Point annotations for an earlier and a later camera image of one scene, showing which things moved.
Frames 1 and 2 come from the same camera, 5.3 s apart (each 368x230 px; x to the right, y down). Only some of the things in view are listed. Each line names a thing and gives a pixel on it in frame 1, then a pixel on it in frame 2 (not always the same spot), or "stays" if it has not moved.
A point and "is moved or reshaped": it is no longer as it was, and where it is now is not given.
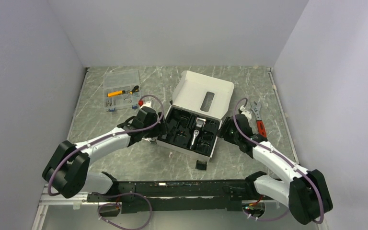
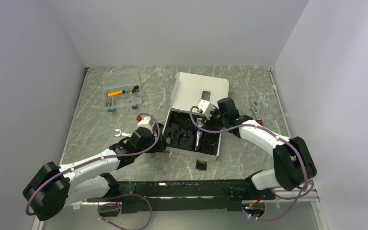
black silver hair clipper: x=200 y=122 is moved or reshaped
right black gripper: x=224 y=131 → x=212 y=114
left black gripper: x=160 y=129 → x=160 y=146
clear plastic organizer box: x=121 y=90 stays
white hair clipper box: x=198 y=104 is moved or reshaped
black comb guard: x=201 y=165 stays
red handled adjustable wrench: x=261 y=128 stays
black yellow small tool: x=135 y=89 stays
